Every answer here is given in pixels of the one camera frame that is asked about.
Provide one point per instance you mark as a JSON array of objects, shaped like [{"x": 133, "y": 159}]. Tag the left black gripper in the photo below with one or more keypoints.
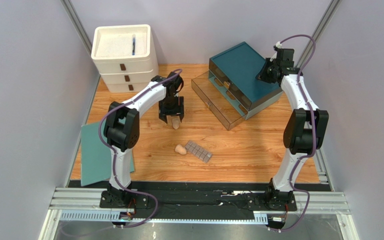
[{"x": 179, "y": 110}]

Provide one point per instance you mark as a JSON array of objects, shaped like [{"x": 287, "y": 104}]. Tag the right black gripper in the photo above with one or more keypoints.
[{"x": 264, "y": 75}]

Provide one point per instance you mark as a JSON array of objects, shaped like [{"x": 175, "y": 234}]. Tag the clear drawer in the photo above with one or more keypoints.
[
  {"x": 217, "y": 98},
  {"x": 238, "y": 78}
]

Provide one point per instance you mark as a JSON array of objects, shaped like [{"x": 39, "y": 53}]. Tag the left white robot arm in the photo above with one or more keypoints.
[{"x": 119, "y": 130}]

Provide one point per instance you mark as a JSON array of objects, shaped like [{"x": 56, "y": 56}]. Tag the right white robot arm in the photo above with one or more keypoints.
[{"x": 305, "y": 129}]

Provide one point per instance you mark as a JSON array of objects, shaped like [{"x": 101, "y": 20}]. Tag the teal drawer cabinet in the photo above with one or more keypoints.
[{"x": 264, "y": 94}]

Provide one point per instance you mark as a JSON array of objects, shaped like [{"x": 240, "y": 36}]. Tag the eyeshadow palette clear case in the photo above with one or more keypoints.
[{"x": 198, "y": 151}]

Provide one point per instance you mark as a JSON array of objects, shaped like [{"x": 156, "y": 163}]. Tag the blue pen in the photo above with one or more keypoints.
[{"x": 133, "y": 52}]

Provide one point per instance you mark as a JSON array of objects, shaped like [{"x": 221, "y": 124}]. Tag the white three-drawer organizer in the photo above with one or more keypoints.
[{"x": 111, "y": 53}]

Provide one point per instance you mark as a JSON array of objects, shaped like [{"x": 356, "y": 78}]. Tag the teal board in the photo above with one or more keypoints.
[{"x": 97, "y": 159}]

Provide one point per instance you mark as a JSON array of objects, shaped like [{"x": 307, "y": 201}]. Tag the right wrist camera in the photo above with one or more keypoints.
[{"x": 277, "y": 56}]

